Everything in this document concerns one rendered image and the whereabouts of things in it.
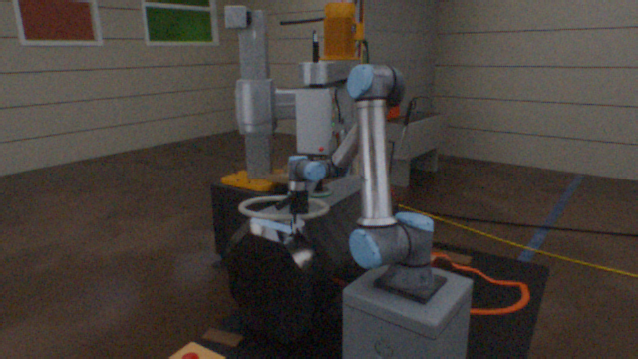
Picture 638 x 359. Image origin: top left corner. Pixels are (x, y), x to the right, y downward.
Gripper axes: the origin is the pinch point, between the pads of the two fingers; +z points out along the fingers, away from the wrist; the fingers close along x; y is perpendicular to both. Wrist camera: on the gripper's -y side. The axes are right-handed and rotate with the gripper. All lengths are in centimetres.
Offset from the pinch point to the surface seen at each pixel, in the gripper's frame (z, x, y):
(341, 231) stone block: 15, 40, 39
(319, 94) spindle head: -68, 62, 28
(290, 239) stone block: 13.5, 25.4, 4.5
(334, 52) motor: -100, 119, 54
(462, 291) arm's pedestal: 10, -62, 56
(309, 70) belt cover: -82, 61, 21
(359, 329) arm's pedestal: 26, -53, 17
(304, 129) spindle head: -46, 70, 21
